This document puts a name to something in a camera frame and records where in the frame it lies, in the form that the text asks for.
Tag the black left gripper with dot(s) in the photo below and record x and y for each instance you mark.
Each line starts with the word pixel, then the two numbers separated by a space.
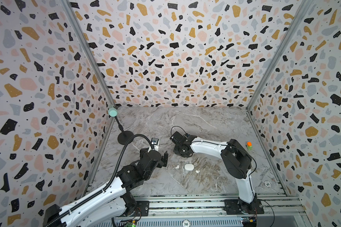
pixel 163 162

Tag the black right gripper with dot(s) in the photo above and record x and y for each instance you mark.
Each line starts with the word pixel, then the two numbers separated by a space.
pixel 177 139

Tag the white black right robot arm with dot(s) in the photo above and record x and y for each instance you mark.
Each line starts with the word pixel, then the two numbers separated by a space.
pixel 237 161

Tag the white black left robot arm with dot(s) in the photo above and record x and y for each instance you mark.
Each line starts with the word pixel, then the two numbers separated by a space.
pixel 113 199

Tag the black stand with green ball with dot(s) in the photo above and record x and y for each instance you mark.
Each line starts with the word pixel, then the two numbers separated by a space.
pixel 124 136

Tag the orange green small cube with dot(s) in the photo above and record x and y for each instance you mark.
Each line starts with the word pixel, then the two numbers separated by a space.
pixel 249 145

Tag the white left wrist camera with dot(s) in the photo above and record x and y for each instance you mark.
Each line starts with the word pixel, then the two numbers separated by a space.
pixel 155 143

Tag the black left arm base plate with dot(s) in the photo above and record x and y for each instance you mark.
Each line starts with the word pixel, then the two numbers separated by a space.
pixel 137 208

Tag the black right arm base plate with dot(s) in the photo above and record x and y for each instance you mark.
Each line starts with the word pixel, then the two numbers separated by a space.
pixel 239 206

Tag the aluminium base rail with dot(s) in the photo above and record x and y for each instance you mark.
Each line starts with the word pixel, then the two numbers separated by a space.
pixel 203 211

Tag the aluminium corner frame post left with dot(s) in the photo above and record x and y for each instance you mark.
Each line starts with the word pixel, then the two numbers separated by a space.
pixel 85 46

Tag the aluminium corner frame post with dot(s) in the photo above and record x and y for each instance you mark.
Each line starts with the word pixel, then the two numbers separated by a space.
pixel 300 13
pixel 85 46

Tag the aluminium corner frame post right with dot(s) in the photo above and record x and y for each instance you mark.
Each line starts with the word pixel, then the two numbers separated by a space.
pixel 300 13

